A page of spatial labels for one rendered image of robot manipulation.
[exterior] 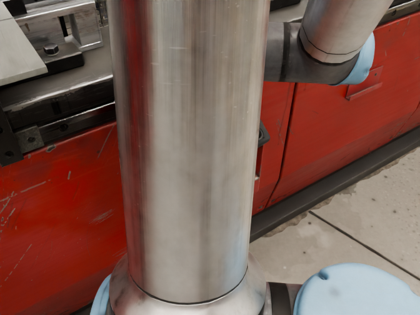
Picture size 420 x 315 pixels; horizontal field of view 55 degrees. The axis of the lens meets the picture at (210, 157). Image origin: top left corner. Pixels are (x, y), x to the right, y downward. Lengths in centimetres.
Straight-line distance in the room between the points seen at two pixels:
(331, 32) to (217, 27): 26
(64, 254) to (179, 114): 89
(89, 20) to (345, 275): 70
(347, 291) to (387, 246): 137
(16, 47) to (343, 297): 54
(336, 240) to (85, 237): 97
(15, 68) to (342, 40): 42
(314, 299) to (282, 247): 126
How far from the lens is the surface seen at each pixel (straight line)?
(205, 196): 22
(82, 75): 81
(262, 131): 67
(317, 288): 32
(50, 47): 83
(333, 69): 51
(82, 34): 88
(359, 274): 34
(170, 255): 24
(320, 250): 160
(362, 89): 140
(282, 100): 113
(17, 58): 63
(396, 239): 172
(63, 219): 97
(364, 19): 41
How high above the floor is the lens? 128
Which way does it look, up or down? 43 degrees down
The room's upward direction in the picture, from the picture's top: straight up
